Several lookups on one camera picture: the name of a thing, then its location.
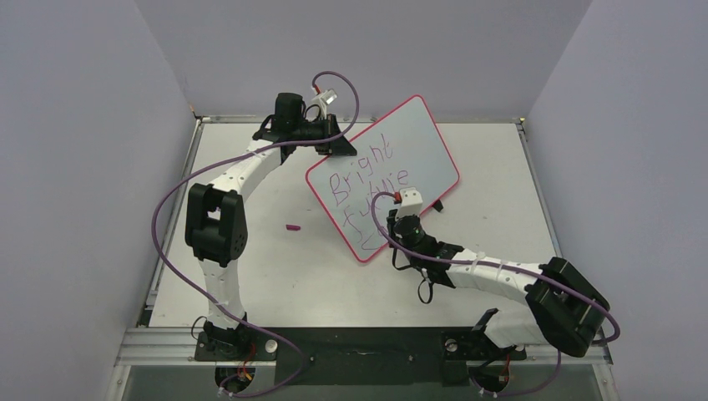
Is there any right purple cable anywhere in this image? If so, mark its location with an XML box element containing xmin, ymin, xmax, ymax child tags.
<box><xmin>369</xmin><ymin>191</ymin><xmax>622</xmax><ymax>398</ymax></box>

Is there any black whiteboard clip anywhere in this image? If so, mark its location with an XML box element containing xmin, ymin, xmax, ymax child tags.
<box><xmin>432</xmin><ymin>200</ymin><xmax>444</xmax><ymax>213</ymax></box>

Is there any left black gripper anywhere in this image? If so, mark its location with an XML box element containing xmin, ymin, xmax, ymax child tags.
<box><xmin>293</xmin><ymin>114</ymin><xmax>357</xmax><ymax>157</ymax></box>

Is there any purple cable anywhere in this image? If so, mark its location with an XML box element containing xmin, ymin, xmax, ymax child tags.
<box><xmin>369</xmin><ymin>191</ymin><xmax>622</xmax><ymax>398</ymax></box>
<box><xmin>151</xmin><ymin>70</ymin><xmax>361</xmax><ymax>399</ymax></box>

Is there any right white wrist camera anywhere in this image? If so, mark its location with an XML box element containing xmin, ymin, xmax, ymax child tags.
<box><xmin>394</xmin><ymin>187</ymin><xmax>423</xmax><ymax>220</ymax></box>

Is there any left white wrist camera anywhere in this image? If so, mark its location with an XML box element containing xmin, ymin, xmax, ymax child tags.
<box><xmin>311</xmin><ymin>89</ymin><xmax>337</xmax><ymax>117</ymax></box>

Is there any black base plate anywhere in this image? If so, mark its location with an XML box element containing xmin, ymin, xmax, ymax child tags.
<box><xmin>194</xmin><ymin>327</ymin><xmax>527</xmax><ymax>388</ymax></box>

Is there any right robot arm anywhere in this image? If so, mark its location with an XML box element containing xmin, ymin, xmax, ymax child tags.
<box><xmin>386</xmin><ymin>210</ymin><xmax>609</xmax><ymax>358</ymax></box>

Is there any pink-framed whiteboard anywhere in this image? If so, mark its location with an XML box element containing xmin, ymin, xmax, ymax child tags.
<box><xmin>305</xmin><ymin>95</ymin><xmax>460</xmax><ymax>263</ymax></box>

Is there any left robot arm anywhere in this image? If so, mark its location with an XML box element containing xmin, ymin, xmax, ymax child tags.
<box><xmin>185</xmin><ymin>89</ymin><xmax>357</xmax><ymax>359</ymax></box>

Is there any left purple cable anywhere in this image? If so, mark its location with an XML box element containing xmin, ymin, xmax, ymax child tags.
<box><xmin>151</xmin><ymin>70</ymin><xmax>361</xmax><ymax>399</ymax></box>

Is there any aluminium front rail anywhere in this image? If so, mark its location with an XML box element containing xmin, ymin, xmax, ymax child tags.
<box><xmin>114</xmin><ymin>327</ymin><xmax>612</xmax><ymax>367</ymax></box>

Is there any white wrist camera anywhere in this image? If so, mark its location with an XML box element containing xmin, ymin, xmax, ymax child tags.
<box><xmin>394</xmin><ymin>187</ymin><xmax>423</xmax><ymax>220</ymax></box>
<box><xmin>311</xmin><ymin>89</ymin><xmax>337</xmax><ymax>117</ymax></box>

